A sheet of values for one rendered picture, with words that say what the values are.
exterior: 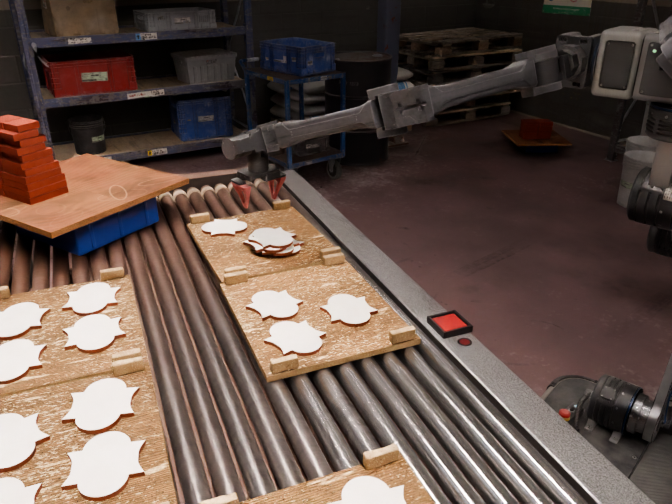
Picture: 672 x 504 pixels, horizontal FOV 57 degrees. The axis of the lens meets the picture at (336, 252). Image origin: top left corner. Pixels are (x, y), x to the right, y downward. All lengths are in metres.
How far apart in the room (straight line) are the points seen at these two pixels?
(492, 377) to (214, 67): 4.77
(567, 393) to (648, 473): 0.40
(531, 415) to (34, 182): 1.46
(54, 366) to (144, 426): 0.29
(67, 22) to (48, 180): 3.56
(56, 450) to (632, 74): 1.44
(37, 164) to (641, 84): 1.60
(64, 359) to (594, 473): 1.03
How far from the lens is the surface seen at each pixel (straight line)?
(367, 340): 1.35
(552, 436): 1.21
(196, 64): 5.68
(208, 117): 5.81
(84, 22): 5.50
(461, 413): 1.21
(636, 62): 1.65
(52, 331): 1.51
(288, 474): 1.08
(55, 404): 1.29
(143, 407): 1.23
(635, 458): 2.25
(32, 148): 1.95
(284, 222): 1.92
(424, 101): 1.31
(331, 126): 1.46
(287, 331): 1.36
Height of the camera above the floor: 1.70
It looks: 26 degrees down
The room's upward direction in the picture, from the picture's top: straight up
